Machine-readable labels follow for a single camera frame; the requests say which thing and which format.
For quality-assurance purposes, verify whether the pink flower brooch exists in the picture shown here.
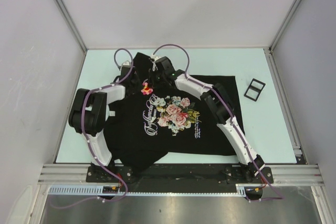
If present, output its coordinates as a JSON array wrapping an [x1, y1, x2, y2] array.
[[141, 78, 153, 95]]

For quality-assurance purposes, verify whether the black floral print t-shirt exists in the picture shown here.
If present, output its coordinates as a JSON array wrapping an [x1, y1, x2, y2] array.
[[103, 53, 236, 170]]

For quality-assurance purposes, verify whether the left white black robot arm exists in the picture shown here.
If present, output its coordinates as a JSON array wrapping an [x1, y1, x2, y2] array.
[[68, 61, 141, 182]]

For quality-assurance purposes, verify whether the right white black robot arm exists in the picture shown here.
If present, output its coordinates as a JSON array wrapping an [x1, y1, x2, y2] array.
[[150, 56, 265, 183]]

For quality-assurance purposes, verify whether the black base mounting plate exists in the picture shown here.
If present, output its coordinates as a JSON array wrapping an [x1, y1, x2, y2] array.
[[86, 165, 274, 185]]

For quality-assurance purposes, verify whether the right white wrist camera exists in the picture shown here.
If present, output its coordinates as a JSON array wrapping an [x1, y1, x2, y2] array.
[[150, 55, 162, 63]]

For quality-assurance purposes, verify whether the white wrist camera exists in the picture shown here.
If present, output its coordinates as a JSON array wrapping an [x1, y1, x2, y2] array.
[[150, 55, 162, 63], [120, 60, 132, 71]]

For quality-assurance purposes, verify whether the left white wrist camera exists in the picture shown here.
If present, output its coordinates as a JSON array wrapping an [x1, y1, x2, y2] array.
[[120, 60, 132, 71]]

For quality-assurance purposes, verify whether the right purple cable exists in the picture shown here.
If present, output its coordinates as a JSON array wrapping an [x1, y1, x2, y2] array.
[[155, 44, 286, 200]]

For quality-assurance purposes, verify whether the purple cable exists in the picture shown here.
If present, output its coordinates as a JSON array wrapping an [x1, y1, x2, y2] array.
[[155, 44, 286, 200], [49, 48, 135, 210]]

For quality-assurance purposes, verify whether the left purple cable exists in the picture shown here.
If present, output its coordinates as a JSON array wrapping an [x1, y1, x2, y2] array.
[[49, 48, 135, 210]]

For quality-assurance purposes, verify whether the small black frame stand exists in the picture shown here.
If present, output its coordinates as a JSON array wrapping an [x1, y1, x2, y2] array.
[[244, 78, 266, 102]]

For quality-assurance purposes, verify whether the white slotted cable duct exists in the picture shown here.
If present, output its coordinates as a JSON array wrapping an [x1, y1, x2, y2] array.
[[48, 185, 263, 198]]

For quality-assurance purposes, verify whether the left aluminium corner post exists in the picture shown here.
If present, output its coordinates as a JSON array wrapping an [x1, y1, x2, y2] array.
[[53, 0, 88, 54]]

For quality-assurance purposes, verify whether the right aluminium side rail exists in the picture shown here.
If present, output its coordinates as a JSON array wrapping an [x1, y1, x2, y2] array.
[[264, 48, 306, 164]]

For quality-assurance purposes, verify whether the aluminium front rail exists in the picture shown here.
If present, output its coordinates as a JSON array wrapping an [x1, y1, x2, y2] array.
[[38, 164, 324, 187]]

